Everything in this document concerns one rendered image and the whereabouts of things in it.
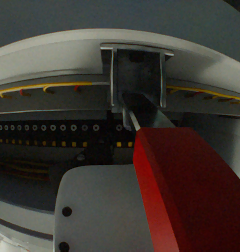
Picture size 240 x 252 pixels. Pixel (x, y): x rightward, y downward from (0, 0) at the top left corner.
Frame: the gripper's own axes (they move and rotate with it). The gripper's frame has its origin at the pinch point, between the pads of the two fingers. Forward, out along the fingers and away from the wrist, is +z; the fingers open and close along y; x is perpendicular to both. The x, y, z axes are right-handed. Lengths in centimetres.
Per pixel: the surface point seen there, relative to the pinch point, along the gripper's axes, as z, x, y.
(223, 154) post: -1.7, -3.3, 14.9
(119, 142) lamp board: 6.8, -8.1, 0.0
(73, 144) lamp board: 6.6, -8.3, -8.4
